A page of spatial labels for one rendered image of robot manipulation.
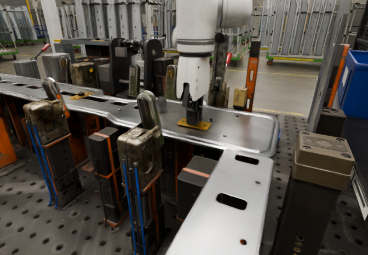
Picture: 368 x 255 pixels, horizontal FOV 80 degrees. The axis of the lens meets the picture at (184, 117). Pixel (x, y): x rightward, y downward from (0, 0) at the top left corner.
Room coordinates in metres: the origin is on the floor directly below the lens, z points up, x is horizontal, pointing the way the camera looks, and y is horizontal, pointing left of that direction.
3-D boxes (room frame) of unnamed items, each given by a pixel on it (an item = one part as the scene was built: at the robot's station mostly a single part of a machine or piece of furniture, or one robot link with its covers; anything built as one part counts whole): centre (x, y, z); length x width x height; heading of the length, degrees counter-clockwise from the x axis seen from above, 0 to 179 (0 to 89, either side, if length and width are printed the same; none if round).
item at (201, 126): (0.51, -0.03, 1.01); 0.08 x 0.04 x 0.01; 65
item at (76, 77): (0.97, 0.45, 0.89); 0.13 x 0.11 x 0.38; 155
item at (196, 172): (0.35, -0.03, 0.84); 0.11 x 0.10 x 0.28; 155
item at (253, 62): (0.65, -0.21, 0.95); 0.03 x 0.01 x 0.50; 65
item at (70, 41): (1.16, 0.44, 1.16); 0.37 x 0.14 x 0.02; 65
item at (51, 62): (1.05, 0.60, 0.90); 0.13 x 0.10 x 0.41; 155
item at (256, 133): (0.76, 0.39, 1.00); 1.38 x 0.22 x 0.02; 65
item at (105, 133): (0.48, 0.20, 0.84); 0.11 x 0.08 x 0.29; 155
